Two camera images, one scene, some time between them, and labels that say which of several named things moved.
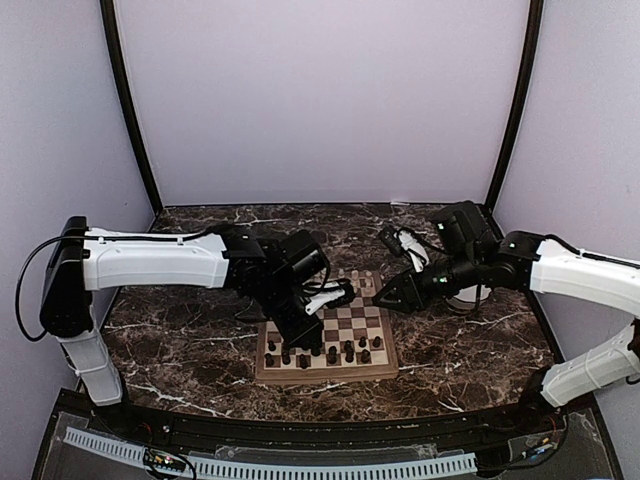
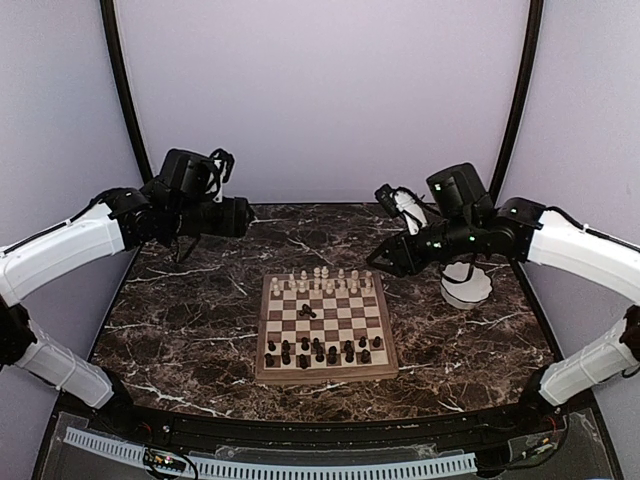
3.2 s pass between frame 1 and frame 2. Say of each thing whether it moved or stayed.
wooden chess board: stayed
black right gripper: moved
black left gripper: moved
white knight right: stayed
